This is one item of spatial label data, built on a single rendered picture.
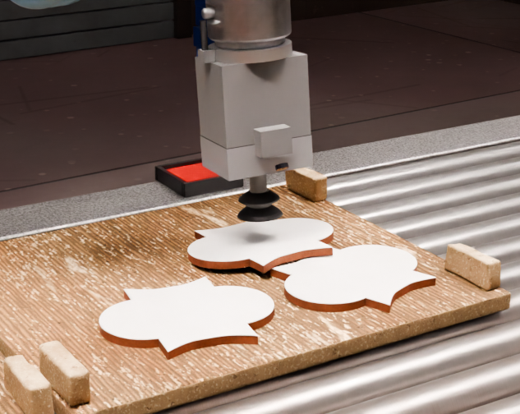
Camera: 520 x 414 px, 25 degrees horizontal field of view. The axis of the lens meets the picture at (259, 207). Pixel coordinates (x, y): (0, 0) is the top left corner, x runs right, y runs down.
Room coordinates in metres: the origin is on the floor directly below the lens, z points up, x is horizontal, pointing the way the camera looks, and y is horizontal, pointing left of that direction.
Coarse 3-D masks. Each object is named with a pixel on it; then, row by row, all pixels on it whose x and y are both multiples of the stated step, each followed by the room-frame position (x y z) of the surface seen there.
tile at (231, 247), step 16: (240, 224) 1.09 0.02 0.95; (256, 224) 1.09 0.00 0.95; (272, 224) 1.09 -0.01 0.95; (288, 224) 1.08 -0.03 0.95; (304, 224) 1.08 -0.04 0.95; (320, 224) 1.08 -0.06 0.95; (208, 240) 1.05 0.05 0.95; (224, 240) 1.05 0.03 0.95; (240, 240) 1.04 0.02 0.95; (256, 240) 1.04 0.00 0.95; (272, 240) 1.04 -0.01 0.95; (288, 240) 1.04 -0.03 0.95; (304, 240) 1.04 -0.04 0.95; (320, 240) 1.04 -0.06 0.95; (192, 256) 1.01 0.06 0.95; (208, 256) 1.00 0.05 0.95; (224, 256) 1.00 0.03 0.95; (240, 256) 1.00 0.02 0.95; (256, 256) 1.00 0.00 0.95; (272, 256) 0.99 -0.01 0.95; (288, 256) 1.00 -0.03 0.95; (304, 256) 1.01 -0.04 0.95
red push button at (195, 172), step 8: (168, 168) 1.32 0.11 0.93; (176, 168) 1.32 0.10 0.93; (184, 168) 1.32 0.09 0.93; (192, 168) 1.32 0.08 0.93; (200, 168) 1.32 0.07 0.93; (184, 176) 1.29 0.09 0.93; (192, 176) 1.29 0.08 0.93; (200, 176) 1.29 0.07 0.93; (208, 176) 1.29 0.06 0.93; (216, 176) 1.29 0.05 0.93
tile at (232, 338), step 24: (168, 288) 0.94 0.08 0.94; (192, 288) 0.94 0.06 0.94; (216, 288) 0.94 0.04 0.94; (240, 288) 0.94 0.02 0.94; (120, 312) 0.89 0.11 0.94; (144, 312) 0.89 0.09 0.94; (168, 312) 0.89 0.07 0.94; (192, 312) 0.89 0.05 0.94; (216, 312) 0.89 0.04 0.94; (240, 312) 0.89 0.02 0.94; (264, 312) 0.89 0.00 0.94; (120, 336) 0.85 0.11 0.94; (144, 336) 0.85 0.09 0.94; (168, 336) 0.85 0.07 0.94; (192, 336) 0.85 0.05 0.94; (216, 336) 0.85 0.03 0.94; (240, 336) 0.85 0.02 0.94
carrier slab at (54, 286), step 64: (0, 256) 1.03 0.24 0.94; (64, 256) 1.03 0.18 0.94; (128, 256) 1.03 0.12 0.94; (0, 320) 0.90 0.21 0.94; (64, 320) 0.90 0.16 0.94; (320, 320) 0.90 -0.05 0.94; (384, 320) 0.90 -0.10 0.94; (448, 320) 0.92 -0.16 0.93; (128, 384) 0.79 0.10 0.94; (192, 384) 0.79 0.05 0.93
